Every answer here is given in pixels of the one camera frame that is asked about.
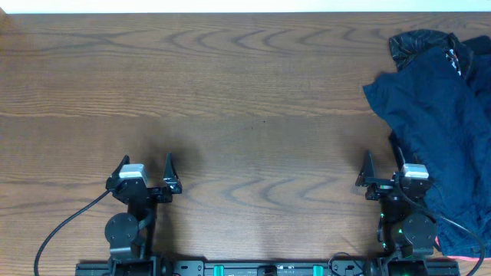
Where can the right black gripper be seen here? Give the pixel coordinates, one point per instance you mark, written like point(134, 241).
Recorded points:
point(381, 187)

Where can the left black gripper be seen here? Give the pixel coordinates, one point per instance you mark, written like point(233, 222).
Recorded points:
point(152, 191)

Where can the navy blue shorts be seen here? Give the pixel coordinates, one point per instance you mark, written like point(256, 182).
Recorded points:
point(441, 115)

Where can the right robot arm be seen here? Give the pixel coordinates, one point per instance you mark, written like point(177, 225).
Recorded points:
point(406, 232)

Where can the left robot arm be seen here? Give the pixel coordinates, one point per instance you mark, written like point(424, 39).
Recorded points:
point(130, 234)

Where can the black patterned garment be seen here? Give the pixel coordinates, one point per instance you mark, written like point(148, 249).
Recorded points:
point(407, 46)

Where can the plain black garment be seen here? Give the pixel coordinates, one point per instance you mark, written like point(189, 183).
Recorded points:
point(479, 45)

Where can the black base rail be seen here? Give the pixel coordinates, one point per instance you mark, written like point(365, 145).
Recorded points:
point(336, 266)

